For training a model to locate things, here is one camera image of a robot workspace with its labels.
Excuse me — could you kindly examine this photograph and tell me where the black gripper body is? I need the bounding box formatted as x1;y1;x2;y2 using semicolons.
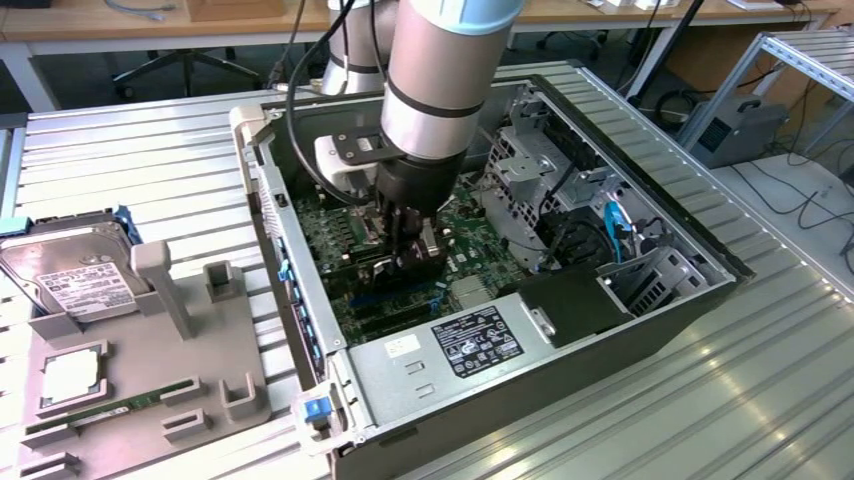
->
372;152;467;217

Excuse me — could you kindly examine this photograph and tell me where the black graphics card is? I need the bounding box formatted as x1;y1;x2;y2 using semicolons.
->
321;252;447;307

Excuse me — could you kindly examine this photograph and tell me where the green motherboard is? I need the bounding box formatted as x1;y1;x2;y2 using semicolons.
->
292;169;535;346

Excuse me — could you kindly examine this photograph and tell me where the CPU socket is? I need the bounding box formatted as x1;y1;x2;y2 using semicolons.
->
349;203;392;244

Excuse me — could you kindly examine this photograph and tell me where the silver chipset heatsink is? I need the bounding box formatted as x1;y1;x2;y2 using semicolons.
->
449;278;496;307

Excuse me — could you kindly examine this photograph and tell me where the black expansion slot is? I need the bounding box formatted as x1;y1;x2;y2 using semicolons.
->
358;305;435;337

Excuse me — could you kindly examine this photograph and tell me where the metal disk bay cage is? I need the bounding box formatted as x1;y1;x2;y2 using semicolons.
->
483;87;729;317

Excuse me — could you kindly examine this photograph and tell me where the black plastic shroud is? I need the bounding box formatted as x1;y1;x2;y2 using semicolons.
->
499;267;636;350

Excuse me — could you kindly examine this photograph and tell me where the silver power supply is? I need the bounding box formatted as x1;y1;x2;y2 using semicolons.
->
344;292;556;429

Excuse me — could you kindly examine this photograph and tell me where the open grey PC case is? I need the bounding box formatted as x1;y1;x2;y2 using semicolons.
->
229;73;755;480

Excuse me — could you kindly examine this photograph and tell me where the small black chair base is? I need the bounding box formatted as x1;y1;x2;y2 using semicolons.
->
505;28;609;62

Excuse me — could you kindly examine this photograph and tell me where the large black chair base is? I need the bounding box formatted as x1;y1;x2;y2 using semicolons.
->
109;47;262;100

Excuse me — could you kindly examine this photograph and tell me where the wooden desk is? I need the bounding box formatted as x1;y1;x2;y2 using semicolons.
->
0;0;843;57

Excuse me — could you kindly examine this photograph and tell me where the brown cardboard box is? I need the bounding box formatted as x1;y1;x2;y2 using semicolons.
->
182;0;285;23

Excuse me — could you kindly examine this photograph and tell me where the grey parts rack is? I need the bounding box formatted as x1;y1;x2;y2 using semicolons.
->
16;239;274;480

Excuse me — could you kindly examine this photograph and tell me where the silver hard disk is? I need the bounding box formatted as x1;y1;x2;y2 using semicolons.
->
0;222;149;322

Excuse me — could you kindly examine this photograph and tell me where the green RAM stick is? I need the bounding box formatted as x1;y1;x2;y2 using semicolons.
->
25;379;196;436

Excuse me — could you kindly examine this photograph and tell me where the silver CPU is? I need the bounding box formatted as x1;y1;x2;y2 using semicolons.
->
37;349;109;407

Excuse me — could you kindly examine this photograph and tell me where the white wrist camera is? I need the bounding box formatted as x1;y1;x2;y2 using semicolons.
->
312;129;401;194

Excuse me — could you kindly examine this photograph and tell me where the black wire bundle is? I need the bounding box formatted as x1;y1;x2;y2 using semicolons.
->
536;164;619;274

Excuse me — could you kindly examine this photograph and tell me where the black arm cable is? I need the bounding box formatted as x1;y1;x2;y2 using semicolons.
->
282;0;374;205

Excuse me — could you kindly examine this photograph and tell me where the blue wire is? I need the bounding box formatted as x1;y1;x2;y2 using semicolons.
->
601;199;633;265

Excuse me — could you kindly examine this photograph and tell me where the cable with metal plug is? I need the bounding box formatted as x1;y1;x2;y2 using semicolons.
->
268;0;309;92

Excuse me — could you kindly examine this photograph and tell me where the grey box with handle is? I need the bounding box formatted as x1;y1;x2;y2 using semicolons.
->
685;92;793;170

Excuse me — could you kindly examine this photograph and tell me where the light blue cable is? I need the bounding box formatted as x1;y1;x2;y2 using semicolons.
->
104;0;178;22

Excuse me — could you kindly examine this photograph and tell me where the aluminium frame table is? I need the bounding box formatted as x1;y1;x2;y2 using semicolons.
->
676;27;854;151

